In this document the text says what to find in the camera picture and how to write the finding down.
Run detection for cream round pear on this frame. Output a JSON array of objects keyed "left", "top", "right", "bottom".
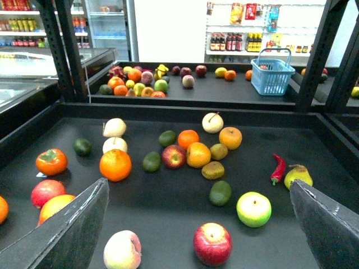
[{"left": 102, "top": 137, "right": 128, "bottom": 153}]

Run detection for cream pear with stem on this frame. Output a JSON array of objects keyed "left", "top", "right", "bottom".
[{"left": 202, "top": 112, "right": 224, "bottom": 134}]

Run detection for red apple front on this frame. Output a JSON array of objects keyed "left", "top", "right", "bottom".
[{"left": 193, "top": 222, "right": 233, "bottom": 267}]

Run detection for green avocado front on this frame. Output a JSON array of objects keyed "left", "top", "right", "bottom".
[{"left": 209, "top": 180, "right": 232, "bottom": 206}]

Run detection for orange tangerine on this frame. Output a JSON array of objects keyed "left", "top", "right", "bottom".
[
  {"left": 0, "top": 196, "right": 9, "bottom": 224},
  {"left": 38, "top": 194, "right": 76, "bottom": 226}
]

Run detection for red apple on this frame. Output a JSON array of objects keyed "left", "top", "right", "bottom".
[
  {"left": 162, "top": 145, "right": 186, "bottom": 169},
  {"left": 193, "top": 222, "right": 233, "bottom": 267}
]

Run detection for pale peach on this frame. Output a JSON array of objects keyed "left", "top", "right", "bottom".
[{"left": 103, "top": 230, "right": 141, "bottom": 268}]

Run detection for yellow green pear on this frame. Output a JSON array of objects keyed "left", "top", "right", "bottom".
[{"left": 284, "top": 164, "right": 313, "bottom": 190}]

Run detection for orange persimmon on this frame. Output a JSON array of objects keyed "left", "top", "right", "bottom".
[{"left": 35, "top": 149, "right": 68, "bottom": 176}]

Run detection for red chili pepper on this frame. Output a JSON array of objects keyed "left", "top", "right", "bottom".
[{"left": 270, "top": 154, "right": 286, "bottom": 185}]

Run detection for red pomegranate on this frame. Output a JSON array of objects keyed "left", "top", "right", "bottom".
[{"left": 31, "top": 179, "right": 66, "bottom": 209}]

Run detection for brown kiwi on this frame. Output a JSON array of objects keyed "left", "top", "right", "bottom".
[
  {"left": 210, "top": 143, "right": 228, "bottom": 161},
  {"left": 201, "top": 161, "right": 225, "bottom": 180}
]

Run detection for green lime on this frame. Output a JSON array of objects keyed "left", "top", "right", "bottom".
[{"left": 158, "top": 130, "right": 177, "bottom": 147}]

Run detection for cream pear lying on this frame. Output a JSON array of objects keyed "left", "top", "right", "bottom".
[{"left": 103, "top": 118, "right": 127, "bottom": 138}]

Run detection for green avocado middle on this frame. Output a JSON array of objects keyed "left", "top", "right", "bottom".
[{"left": 142, "top": 151, "right": 161, "bottom": 173}]

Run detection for golden apple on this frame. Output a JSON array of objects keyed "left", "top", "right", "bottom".
[{"left": 219, "top": 127, "right": 242, "bottom": 150}]

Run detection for large orange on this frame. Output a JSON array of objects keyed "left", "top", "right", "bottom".
[{"left": 99, "top": 149, "right": 132, "bottom": 182}]

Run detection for orange tangerine front right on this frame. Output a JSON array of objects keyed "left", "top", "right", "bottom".
[{"left": 38, "top": 194, "right": 76, "bottom": 226}]

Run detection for black shelf post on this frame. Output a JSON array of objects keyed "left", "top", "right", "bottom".
[{"left": 34, "top": 0, "right": 88, "bottom": 103}]

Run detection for yellow orange apple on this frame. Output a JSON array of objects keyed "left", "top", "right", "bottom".
[{"left": 186, "top": 142, "right": 211, "bottom": 168}]

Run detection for dark green avocado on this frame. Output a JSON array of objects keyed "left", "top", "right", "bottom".
[{"left": 72, "top": 137, "right": 92, "bottom": 156}]

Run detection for green apple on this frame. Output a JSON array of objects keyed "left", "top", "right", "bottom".
[{"left": 236, "top": 192, "right": 271, "bottom": 228}]

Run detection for small blue basket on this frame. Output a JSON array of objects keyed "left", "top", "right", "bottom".
[{"left": 251, "top": 48, "right": 296, "bottom": 96}]

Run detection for small orange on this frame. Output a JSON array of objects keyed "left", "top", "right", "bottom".
[{"left": 177, "top": 129, "right": 200, "bottom": 150}]

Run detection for orange tangerine front left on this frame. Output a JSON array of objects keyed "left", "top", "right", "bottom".
[{"left": 0, "top": 196, "right": 9, "bottom": 224}]

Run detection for brown kiwi lower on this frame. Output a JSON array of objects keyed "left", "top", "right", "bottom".
[{"left": 201, "top": 161, "right": 225, "bottom": 180}]

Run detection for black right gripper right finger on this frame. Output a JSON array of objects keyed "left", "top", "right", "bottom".
[{"left": 289, "top": 179, "right": 358, "bottom": 268}]

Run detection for brown kiwi upper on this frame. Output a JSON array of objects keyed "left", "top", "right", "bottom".
[{"left": 210, "top": 143, "right": 228, "bottom": 161}]

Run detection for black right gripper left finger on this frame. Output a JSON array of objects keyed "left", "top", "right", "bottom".
[{"left": 1, "top": 178, "right": 109, "bottom": 268}]

